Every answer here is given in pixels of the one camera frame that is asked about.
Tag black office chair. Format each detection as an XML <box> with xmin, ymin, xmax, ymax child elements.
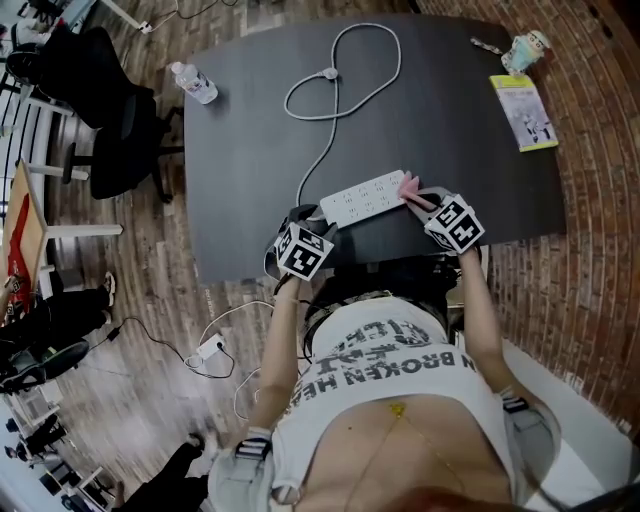
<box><xmin>7</xmin><ymin>24</ymin><xmax>185</xmax><ymax>204</ymax></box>

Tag person's white printed shirt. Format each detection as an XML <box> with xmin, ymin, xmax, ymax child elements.
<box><xmin>272</xmin><ymin>294</ymin><xmax>521</xmax><ymax>494</ymax></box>

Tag clear plastic water bottle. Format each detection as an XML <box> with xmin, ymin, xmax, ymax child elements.
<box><xmin>170</xmin><ymin>61</ymin><xmax>220</xmax><ymax>106</ymax></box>

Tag black padded chair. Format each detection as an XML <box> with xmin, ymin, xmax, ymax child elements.
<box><xmin>0</xmin><ymin>339</ymin><xmax>91</xmax><ymax>396</ymax></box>

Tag person's black trousers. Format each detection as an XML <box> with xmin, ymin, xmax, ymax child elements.
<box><xmin>309</xmin><ymin>252</ymin><xmax>459</xmax><ymax>321</ymax></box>

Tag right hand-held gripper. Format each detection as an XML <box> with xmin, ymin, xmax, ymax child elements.
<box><xmin>404</xmin><ymin>185</ymin><xmax>486</xmax><ymax>256</ymax></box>

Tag grey left shoulder strap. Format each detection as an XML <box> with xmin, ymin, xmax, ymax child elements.
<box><xmin>207</xmin><ymin>424</ymin><xmax>276</xmax><ymax>512</ymax></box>

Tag grey shoulder strap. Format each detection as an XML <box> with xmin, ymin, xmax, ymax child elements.
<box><xmin>499</xmin><ymin>384</ymin><xmax>564</xmax><ymax>504</ymax></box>
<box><xmin>207</xmin><ymin>424</ymin><xmax>276</xmax><ymax>512</ymax></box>

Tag grey power strip cable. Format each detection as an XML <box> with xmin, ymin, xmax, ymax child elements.
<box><xmin>283</xmin><ymin>22</ymin><xmax>403</xmax><ymax>211</ymax></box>

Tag pink cloth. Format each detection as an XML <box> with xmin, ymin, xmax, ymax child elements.
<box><xmin>397</xmin><ymin>170</ymin><xmax>422</xmax><ymax>202</ymax></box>

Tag patterned strap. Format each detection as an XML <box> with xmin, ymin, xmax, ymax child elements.
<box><xmin>469</xmin><ymin>36</ymin><xmax>504</xmax><ymax>55</ymax></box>

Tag small white floor power strip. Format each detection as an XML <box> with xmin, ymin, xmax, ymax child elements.
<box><xmin>195</xmin><ymin>333</ymin><xmax>226</xmax><ymax>359</ymax></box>

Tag pale cartoon figurine cup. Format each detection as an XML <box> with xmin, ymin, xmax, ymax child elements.
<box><xmin>500</xmin><ymin>29</ymin><xmax>554</xmax><ymax>77</ymax></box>

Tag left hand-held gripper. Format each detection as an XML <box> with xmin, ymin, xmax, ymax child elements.
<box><xmin>263</xmin><ymin>204</ymin><xmax>336</xmax><ymax>281</ymax></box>

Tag person's right forearm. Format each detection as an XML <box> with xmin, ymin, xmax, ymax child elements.
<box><xmin>457</xmin><ymin>244</ymin><xmax>516</xmax><ymax>396</ymax></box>

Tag grey right shoulder strap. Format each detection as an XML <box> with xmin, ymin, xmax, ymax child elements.
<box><xmin>499</xmin><ymin>384</ymin><xmax>564</xmax><ymax>504</ymax></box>

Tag patterned belt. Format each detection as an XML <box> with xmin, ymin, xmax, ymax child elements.
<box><xmin>302</xmin><ymin>289</ymin><xmax>396</xmax><ymax>341</ymax></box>

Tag yellow-green book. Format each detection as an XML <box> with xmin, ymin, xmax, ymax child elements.
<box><xmin>488</xmin><ymin>74</ymin><xmax>560</xmax><ymax>154</ymax></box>

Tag black power adapter cable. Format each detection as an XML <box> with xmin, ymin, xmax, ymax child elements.
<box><xmin>74</xmin><ymin>315</ymin><xmax>236</xmax><ymax>380</ymax></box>

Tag person's left forearm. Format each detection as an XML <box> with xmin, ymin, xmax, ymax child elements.
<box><xmin>239</xmin><ymin>274</ymin><xmax>314</xmax><ymax>441</ymax></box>

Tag white platform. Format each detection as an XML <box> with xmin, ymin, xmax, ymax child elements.
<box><xmin>502</xmin><ymin>339</ymin><xmax>634</xmax><ymax>512</ymax></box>

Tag white floor cable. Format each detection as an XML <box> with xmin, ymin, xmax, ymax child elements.
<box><xmin>182</xmin><ymin>299</ymin><xmax>276</xmax><ymax>421</ymax></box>

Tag wooden side table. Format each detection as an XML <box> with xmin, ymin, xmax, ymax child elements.
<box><xmin>0</xmin><ymin>159</ymin><xmax>124</xmax><ymax>296</ymax></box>

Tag white desk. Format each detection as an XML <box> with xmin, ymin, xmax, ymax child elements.
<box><xmin>0</xmin><ymin>84</ymin><xmax>91</xmax><ymax>184</ymax></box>

